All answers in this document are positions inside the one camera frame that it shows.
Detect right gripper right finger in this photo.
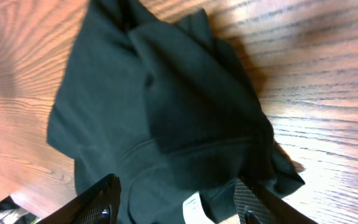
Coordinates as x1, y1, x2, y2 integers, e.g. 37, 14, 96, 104
234, 178, 317, 224

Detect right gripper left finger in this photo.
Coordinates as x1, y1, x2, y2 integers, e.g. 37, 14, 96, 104
39, 174, 121, 224

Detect black t-shirt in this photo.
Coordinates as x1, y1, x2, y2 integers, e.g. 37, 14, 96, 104
47, 0, 304, 223

